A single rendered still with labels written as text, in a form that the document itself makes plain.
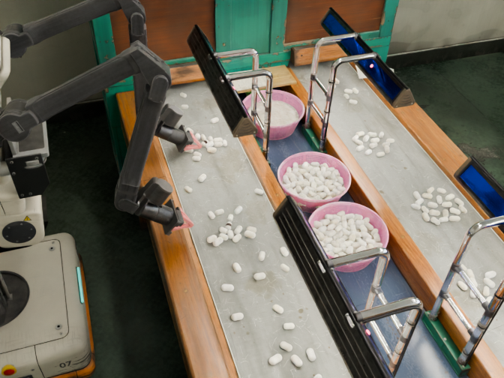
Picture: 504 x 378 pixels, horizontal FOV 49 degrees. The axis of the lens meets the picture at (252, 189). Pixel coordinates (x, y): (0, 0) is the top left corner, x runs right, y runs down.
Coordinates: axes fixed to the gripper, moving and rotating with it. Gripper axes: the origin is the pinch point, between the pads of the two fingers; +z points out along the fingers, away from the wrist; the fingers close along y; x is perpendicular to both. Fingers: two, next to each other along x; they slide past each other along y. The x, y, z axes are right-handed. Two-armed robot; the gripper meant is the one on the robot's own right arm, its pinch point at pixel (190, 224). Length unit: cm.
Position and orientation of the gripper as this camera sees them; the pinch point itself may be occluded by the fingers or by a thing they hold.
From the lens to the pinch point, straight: 176.2
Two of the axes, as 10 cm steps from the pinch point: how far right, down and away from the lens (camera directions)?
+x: -6.5, 6.7, 3.6
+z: 6.9, 3.2, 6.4
